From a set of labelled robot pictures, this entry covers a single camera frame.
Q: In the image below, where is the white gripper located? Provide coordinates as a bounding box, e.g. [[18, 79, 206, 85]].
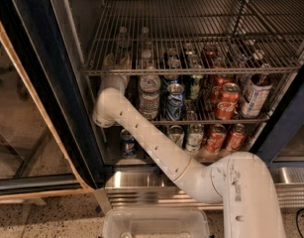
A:
[[100, 53, 132, 93]]

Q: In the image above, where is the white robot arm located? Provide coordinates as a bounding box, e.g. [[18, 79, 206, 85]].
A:
[[92, 72, 286, 238]]

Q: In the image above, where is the rear left water bottle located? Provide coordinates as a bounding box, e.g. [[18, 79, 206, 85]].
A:
[[116, 26, 131, 55]]

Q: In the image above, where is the rear middle water bottle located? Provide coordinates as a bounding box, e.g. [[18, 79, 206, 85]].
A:
[[140, 27, 152, 51]]

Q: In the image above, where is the front clear water bottle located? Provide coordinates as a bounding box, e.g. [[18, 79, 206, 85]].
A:
[[139, 49, 160, 120]]

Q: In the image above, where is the blue Pepsi can middle shelf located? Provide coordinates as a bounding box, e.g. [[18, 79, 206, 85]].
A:
[[165, 83, 184, 121]]

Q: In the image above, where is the green soda can middle shelf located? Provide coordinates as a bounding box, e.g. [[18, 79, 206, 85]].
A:
[[188, 73, 203, 100]]

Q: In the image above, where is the glass fridge door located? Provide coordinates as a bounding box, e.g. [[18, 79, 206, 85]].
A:
[[0, 0, 103, 203]]

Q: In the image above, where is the stainless fridge base grille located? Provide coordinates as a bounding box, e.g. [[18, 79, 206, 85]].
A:
[[104, 167, 304, 210]]

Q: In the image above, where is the white labelled coffee bottle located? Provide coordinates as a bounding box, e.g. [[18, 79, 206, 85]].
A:
[[240, 73, 272, 118]]

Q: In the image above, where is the left Pepsi can bottom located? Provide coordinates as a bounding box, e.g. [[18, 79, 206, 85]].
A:
[[120, 129, 136, 158]]

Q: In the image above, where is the left white-green can bottom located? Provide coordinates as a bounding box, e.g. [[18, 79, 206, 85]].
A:
[[167, 125, 184, 147]]

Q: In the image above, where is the white-green can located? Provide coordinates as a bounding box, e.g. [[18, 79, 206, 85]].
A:
[[167, 125, 184, 147], [185, 124, 204, 152]]

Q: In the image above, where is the rear red Coca-Cola can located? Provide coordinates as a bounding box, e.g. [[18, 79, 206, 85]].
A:
[[210, 58, 234, 104]]

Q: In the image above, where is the red coca-cola can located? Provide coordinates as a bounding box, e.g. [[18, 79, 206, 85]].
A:
[[210, 58, 234, 104], [214, 82, 240, 120]]

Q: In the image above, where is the right white-green can bottom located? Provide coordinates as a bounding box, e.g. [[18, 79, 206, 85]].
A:
[[185, 124, 204, 152]]

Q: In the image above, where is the front red Coca-Cola can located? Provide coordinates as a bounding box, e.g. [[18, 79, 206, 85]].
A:
[[214, 82, 240, 120]]

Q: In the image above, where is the left red can bottom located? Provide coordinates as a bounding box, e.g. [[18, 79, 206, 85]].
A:
[[205, 124, 227, 153]]

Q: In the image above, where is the right red can bottom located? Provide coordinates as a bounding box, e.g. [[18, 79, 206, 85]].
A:
[[224, 123, 247, 153]]

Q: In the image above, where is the clear plastic bin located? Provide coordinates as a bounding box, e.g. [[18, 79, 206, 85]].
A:
[[102, 207, 210, 238]]

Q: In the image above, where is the upper wire fridge shelf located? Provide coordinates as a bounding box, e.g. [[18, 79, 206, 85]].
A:
[[84, 0, 304, 76]]

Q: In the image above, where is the wire fridge shelf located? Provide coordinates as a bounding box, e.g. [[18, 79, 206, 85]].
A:
[[84, 0, 304, 76], [97, 82, 274, 127]]

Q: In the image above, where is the middle wire fridge shelf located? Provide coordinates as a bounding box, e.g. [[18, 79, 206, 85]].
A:
[[97, 82, 274, 127]]

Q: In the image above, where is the dark blue fridge frame post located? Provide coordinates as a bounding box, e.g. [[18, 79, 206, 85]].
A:
[[251, 63, 304, 165]]

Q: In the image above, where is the black cable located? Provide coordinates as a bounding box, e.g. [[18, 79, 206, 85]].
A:
[[295, 207, 304, 238]]

